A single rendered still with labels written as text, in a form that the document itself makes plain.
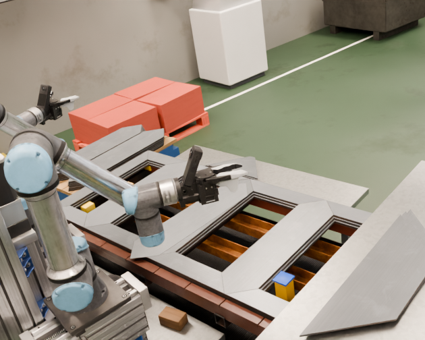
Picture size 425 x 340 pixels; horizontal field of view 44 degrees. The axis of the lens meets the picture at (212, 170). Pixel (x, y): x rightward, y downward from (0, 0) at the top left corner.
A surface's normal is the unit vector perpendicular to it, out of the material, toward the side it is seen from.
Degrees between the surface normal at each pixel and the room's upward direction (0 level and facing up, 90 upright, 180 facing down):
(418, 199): 0
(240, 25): 90
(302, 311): 0
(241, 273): 0
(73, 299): 98
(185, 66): 90
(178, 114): 90
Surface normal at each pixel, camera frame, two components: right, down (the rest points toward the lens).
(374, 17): -0.80, 0.38
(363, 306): -0.14, -0.87
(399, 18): 0.58, 0.31
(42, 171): 0.21, 0.32
